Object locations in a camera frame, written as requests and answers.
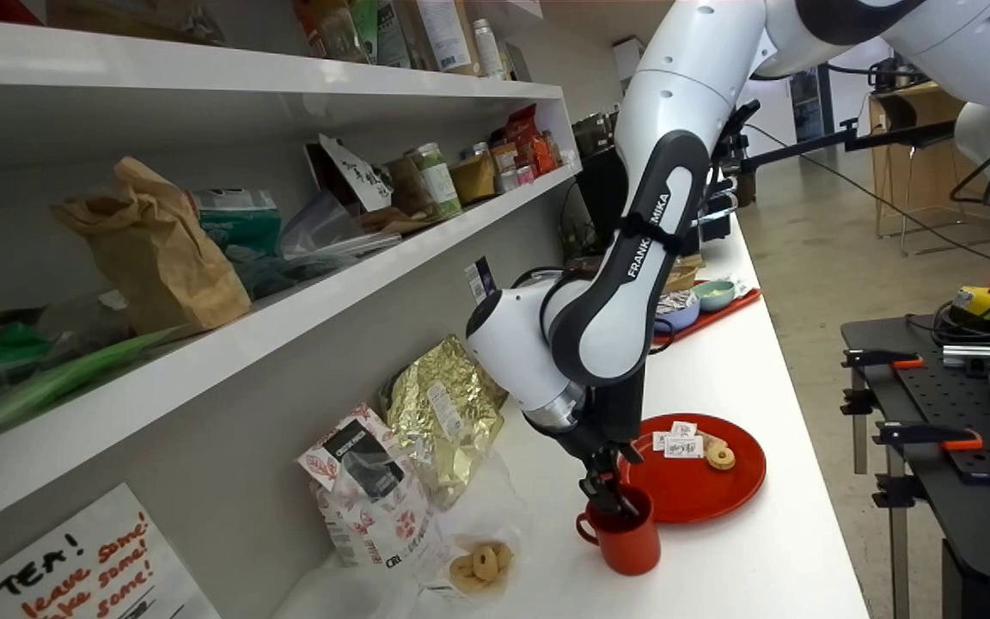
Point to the long green plastic packet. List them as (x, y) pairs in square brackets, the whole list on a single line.
[(50, 385)]

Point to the brown lidded jar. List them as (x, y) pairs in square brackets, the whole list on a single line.
[(475, 177)]

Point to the wooden desk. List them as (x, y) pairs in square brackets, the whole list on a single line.
[(919, 159)]

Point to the gold foil bag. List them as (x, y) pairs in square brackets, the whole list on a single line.
[(441, 417)]

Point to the red rectangular tray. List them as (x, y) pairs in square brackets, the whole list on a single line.
[(724, 313)]

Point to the green small bowl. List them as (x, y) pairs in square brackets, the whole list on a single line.
[(715, 294)]

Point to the green box on shelf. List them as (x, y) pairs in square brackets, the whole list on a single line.
[(239, 221)]

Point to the white wall shelf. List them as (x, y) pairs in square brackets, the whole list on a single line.
[(289, 320)]

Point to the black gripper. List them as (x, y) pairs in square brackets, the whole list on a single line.
[(606, 425)]

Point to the brown paper bag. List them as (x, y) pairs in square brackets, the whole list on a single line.
[(155, 257)]

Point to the black coffee machine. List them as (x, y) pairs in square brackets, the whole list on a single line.
[(600, 184)]

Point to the clear bag of cookies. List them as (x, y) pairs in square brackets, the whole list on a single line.
[(480, 566)]

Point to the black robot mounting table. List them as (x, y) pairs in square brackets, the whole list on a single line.
[(953, 449)]

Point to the white black printed carton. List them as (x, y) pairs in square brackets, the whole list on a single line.
[(347, 173)]

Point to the glass jar white label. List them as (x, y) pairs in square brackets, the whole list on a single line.
[(433, 184)]

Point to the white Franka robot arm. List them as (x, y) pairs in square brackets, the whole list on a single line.
[(677, 184)]

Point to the black camera boom pole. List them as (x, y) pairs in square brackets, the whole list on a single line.
[(851, 143)]

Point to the red round plate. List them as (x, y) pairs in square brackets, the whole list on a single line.
[(703, 485)]

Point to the red orange snack packet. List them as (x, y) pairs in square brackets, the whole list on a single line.
[(529, 143)]

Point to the yellow black tool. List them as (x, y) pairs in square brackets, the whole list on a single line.
[(974, 303)]

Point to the white coffee bag red print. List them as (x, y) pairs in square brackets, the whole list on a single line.
[(364, 492)]

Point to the white handwritten tea sign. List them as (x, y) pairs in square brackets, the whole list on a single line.
[(86, 570)]

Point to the blue white bowl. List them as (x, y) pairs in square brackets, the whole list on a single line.
[(677, 312)]

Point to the white paper sachet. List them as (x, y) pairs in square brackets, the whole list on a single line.
[(686, 432), (677, 445)]

